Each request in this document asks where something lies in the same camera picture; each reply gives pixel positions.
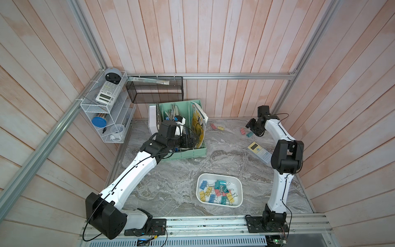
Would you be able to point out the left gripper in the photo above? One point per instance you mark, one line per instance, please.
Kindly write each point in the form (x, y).
(192, 143)

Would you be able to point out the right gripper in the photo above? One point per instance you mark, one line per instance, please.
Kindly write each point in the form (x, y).
(249, 123)

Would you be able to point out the blue binder clip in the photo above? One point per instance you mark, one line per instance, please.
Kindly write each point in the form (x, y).
(212, 198)
(203, 185)

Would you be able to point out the white plastic storage box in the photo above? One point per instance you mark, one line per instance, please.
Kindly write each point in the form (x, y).
(230, 184)

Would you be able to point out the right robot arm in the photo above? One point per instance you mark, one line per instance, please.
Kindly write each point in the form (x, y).
(286, 161)

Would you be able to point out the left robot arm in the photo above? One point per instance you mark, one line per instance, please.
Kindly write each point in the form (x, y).
(104, 210)

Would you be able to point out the yellow art book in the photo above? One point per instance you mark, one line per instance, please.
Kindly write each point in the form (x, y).
(198, 123)

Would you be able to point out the green file organizer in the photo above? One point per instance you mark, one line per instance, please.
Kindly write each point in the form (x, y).
(185, 109)

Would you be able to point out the yellow blue calculator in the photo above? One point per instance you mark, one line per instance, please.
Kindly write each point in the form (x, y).
(260, 153)

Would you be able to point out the stack of magazines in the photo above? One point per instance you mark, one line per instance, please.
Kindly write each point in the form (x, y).
(174, 110)

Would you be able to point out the black mesh basket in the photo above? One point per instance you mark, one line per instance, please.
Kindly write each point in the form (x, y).
(150, 93)

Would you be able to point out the ruler on basket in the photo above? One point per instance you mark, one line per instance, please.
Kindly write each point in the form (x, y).
(148, 80)

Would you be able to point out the blue lid jar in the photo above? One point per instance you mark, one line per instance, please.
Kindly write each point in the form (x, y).
(100, 120)

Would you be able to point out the white desk calculator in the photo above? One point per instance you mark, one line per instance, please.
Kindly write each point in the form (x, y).
(108, 93)

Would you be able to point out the grey round speaker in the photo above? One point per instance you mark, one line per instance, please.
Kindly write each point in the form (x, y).
(113, 75)

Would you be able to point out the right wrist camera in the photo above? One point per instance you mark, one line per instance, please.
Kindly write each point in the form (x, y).
(263, 110)

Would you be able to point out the white wire shelf rack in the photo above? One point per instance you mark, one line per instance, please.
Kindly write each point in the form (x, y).
(121, 112)

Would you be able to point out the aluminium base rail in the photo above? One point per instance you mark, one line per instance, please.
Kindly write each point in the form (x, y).
(300, 230)

